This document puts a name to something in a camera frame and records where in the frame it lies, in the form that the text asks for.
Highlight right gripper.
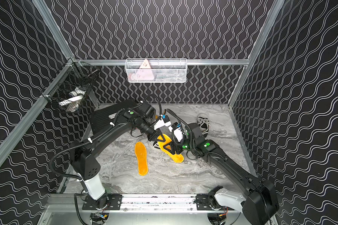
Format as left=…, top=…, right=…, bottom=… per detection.
left=162, top=134, right=196, bottom=155

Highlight orange insole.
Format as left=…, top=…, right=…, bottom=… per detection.
left=134, top=142, right=148, bottom=176
left=157, top=134, right=184, bottom=163

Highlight black canvas sneaker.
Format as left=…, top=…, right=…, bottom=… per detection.
left=197, top=113, right=210, bottom=137
left=152, top=141, right=160, bottom=150

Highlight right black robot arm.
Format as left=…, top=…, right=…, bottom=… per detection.
left=165, top=109, right=279, bottom=225

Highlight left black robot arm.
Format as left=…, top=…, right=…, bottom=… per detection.
left=49, top=100, right=162, bottom=210

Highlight black plastic tool case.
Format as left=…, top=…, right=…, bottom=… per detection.
left=89, top=99, right=137, bottom=135

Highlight pink triangle card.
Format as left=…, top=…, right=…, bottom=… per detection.
left=139, top=59, right=151, bottom=69

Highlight white items in black basket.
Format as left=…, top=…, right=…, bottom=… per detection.
left=59, top=87, right=86, bottom=113

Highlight white wire wall basket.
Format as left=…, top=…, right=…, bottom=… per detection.
left=125, top=58, right=188, bottom=83

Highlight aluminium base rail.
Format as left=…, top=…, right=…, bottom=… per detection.
left=81, top=193, right=234, bottom=212

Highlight black wire wall basket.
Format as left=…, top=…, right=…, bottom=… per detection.
left=43, top=62, right=100, bottom=113

